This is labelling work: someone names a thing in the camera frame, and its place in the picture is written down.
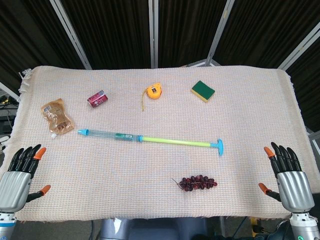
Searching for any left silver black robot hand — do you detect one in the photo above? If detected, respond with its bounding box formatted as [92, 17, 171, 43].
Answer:
[0, 144, 52, 213]

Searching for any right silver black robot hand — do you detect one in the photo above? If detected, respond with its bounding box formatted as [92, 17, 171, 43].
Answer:
[258, 141, 315, 214]

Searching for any long blue green syringe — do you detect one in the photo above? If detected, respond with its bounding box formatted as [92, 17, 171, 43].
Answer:
[76, 128, 225, 157]

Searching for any yellow tape measure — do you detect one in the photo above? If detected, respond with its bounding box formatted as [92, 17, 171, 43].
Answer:
[141, 84, 163, 113]

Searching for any brown liquid refill pouch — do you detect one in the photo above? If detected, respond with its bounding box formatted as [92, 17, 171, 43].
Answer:
[40, 98, 76, 139]

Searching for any dark red grape bunch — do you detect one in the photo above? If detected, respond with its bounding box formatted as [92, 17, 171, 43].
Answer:
[171, 174, 218, 193]

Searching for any red soda can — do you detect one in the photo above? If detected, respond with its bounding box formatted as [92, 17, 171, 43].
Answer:
[86, 89, 109, 109]

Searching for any green yellow sponge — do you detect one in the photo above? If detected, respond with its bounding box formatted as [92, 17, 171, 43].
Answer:
[191, 80, 216, 104]

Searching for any beige woven tablecloth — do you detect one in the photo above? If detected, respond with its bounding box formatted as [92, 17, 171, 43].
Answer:
[0, 65, 320, 223]

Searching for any grey robot torso base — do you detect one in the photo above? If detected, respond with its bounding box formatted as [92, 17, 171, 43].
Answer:
[99, 216, 223, 240]

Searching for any black folding screen white frame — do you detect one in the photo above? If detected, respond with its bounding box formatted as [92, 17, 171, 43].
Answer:
[0, 0, 320, 133]

